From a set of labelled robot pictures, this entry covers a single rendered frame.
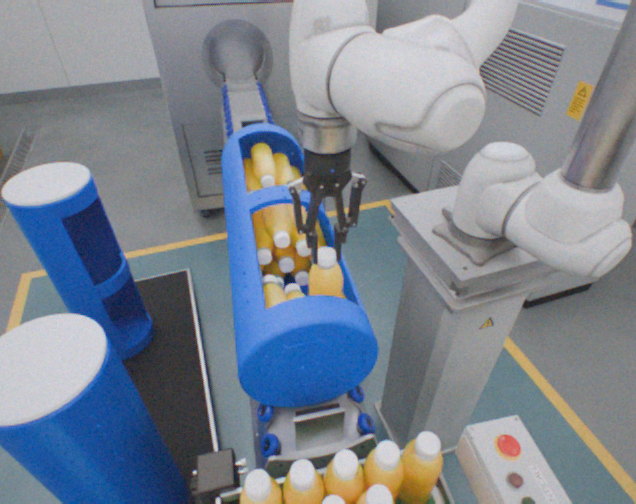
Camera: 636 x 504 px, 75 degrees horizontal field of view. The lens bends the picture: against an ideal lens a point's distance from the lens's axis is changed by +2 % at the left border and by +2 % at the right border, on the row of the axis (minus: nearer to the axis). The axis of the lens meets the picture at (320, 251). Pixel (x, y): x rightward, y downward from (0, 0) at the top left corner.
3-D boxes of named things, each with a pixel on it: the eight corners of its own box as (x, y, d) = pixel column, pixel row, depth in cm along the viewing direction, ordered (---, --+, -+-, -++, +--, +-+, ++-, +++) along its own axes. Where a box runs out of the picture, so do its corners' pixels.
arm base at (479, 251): (465, 205, 129) (469, 190, 125) (525, 244, 114) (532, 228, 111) (419, 224, 122) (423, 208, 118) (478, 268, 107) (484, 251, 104)
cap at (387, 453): (383, 472, 68) (384, 468, 67) (371, 450, 71) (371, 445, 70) (403, 462, 70) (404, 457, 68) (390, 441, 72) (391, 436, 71)
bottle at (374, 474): (370, 525, 79) (379, 486, 67) (353, 488, 84) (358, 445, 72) (402, 507, 81) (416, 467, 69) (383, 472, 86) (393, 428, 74)
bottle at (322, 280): (344, 313, 94) (348, 251, 81) (336, 338, 88) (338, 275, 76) (315, 306, 95) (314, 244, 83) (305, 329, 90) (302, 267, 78)
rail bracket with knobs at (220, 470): (249, 467, 87) (243, 444, 80) (252, 505, 82) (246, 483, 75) (200, 478, 85) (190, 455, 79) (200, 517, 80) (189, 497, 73)
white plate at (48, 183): (-8, 209, 134) (-6, 212, 135) (85, 194, 141) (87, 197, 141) (11, 168, 154) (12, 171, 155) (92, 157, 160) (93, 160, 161)
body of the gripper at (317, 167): (347, 130, 68) (345, 180, 74) (296, 135, 66) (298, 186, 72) (360, 151, 62) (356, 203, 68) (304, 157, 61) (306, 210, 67)
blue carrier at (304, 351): (305, 187, 158) (296, 115, 139) (379, 390, 93) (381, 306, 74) (231, 201, 155) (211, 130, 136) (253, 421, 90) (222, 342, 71)
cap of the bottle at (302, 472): (305, 494, 66) (305, 489, 65) (285, 479, 68) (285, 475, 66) (319, 472, 68) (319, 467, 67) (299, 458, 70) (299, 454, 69)
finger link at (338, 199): (326, 171, 70) (334, 169, 70) (337, 222, 77) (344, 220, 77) (331, 183, 67) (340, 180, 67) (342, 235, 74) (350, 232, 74)
